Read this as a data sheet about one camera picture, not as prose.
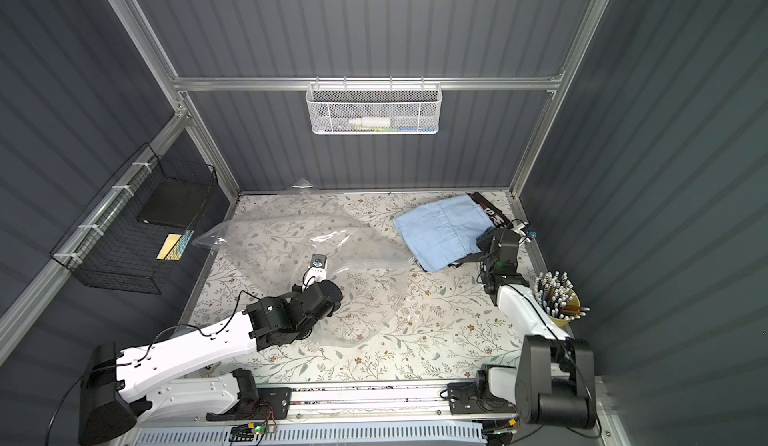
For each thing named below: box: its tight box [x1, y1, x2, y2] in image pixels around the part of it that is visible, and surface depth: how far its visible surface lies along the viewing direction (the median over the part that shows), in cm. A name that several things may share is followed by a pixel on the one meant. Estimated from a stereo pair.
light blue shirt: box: [393, 194, 495, 273], surface depth 93 cm
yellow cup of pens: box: [534, 270, 591, 325], surface depth 75 cm
